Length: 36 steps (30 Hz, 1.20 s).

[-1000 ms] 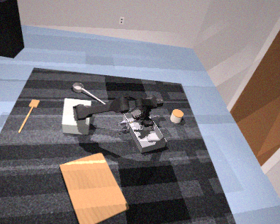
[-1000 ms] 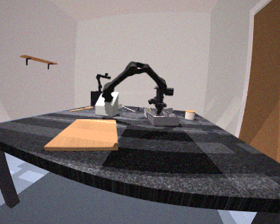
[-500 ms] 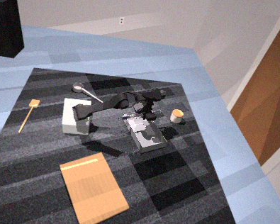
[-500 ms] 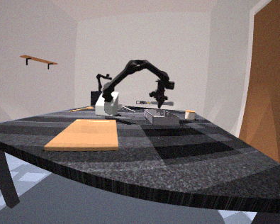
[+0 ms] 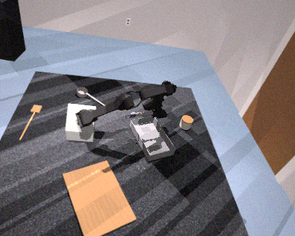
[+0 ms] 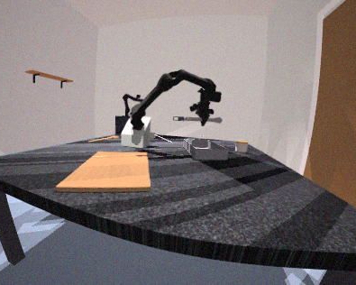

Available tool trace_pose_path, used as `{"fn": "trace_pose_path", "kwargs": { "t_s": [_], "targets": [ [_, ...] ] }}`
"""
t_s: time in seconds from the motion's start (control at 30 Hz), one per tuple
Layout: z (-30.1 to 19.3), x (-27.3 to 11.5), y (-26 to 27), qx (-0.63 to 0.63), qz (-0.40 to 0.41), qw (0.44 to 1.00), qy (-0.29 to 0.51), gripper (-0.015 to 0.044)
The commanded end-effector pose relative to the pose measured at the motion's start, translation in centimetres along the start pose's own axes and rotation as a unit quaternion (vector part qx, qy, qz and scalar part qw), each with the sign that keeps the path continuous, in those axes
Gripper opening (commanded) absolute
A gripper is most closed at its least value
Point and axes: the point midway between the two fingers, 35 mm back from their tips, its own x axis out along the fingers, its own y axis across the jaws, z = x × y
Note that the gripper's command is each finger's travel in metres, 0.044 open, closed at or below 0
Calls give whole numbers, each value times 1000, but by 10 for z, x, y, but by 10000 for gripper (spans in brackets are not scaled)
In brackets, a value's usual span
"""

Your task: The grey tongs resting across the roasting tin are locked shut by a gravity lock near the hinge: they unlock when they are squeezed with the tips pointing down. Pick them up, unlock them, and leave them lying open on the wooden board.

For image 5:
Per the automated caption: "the wooden board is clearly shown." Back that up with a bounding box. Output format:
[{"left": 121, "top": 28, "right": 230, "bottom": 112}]
[{"left": 63, "top": 161, "right": 136, "bottom": 236}]

